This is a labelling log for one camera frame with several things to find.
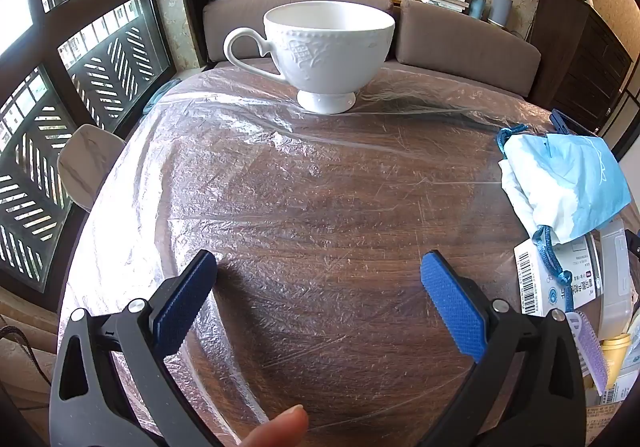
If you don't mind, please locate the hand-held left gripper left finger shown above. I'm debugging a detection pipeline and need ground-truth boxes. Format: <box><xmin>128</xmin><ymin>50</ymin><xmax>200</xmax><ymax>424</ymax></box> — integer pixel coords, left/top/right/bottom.
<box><xmin>49</xmin><ymin>249</ymin><xmax>218</xmax><ymax>447</ymax></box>

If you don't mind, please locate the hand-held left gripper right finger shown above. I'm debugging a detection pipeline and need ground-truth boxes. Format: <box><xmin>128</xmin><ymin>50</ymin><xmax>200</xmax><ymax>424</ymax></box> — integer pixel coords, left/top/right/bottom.
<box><xmin>417</xmin><ymin>249</ymin><xmax>587</xmax><ymax>447</ymax></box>

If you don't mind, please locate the white barcode box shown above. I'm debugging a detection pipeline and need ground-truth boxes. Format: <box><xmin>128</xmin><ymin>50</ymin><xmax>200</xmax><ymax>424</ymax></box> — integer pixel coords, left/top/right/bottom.
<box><xmin>514</xmin><ymin>227</ymin><xmax>601</xmax><ymax>318</ymax></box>

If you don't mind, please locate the purple hair roller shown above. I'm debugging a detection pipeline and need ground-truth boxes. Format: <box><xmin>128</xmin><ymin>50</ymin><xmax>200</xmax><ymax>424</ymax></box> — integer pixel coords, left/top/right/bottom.
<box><xmin>570</xmin><ymin>311</ymin><xmax>610</xmax><ymax>395</ymax></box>

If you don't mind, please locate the translucent plastic box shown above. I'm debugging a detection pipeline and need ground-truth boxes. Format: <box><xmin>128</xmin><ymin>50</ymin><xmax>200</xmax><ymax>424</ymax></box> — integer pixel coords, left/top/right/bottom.
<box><xmin>585</xmin><ymin>217</ymin><xmax>638</xmax><ymax>338</ymax></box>

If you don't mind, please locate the yellow packet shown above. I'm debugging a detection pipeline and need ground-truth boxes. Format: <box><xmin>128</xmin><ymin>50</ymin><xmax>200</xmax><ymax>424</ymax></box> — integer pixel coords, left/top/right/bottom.
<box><xmin>600</xmin><ymin>334</ymin><xmax>633</xmax><ymax>378</ymax></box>

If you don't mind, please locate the blue white drawstring bag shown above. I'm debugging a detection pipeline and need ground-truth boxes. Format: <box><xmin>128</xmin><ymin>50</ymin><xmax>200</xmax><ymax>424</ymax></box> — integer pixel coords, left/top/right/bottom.
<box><xmin>496</xmin><ymin>124</ymin><xmax>633</xmax><ymax>285</ymax></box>

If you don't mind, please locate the person's left hand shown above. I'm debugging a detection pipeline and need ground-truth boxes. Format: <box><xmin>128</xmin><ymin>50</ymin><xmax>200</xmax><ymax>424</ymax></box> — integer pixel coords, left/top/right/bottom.
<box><xmin>240</xmin><ymin>404</ymin><xmax>310</xmax><ymax>447</ymax></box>

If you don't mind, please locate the pale grey chair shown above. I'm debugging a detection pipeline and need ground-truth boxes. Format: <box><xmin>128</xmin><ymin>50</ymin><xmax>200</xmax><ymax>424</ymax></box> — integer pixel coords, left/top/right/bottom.
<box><xmin>56</xmin><ymin>123</ymin><xmax>126</xmax><ymax>212</ymax></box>

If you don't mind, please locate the cardboard box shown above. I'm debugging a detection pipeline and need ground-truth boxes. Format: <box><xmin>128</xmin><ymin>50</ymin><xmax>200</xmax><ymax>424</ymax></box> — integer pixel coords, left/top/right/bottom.
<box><xmin>582</xmin><ymin>399</ymin><xmax>623</xmax><ymax>447</ymax></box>

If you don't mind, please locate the black remote control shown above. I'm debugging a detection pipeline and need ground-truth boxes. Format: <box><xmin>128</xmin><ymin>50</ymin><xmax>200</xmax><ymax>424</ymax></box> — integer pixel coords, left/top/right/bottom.
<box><xmin>549</xmin><ymin>109</ymin><xmax>601</xmax><ymax>138</ymax></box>

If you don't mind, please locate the dark wooden cabinet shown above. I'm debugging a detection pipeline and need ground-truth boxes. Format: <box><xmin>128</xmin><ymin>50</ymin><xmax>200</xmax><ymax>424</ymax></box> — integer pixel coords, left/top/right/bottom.
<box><xmin>527</xmin><ymin>0</ymin><xmax>635</xmax><ymax>132</ymax></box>

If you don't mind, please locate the dark-framed window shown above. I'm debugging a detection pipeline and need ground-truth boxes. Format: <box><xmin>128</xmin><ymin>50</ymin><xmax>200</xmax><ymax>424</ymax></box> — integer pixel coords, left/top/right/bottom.
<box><xmin>0</xmin><ymin>0</ymin><xmax>176</xmax><ymax>293</ymax></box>

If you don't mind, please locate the white embossed cup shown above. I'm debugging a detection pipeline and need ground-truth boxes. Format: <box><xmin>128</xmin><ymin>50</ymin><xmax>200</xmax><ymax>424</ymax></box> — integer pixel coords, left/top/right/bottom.
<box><xmin>223</xmin><ymin>1</ymin><xmax>397</xmax><ymax>115</ymax></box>

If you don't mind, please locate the large grey speaker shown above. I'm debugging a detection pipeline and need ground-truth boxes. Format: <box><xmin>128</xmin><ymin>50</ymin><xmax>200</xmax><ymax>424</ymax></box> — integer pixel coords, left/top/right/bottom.
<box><xmin>487</xmin><ymin>0</ymin><xmax>513</xmax><ymax>28</ymax></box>

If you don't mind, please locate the black cord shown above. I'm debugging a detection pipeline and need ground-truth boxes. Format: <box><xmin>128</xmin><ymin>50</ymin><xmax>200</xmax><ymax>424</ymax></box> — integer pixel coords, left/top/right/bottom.
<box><xmin>0</xmin><ymin>324</ymin><xmax>53</xmax><ymax>390</ymax></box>

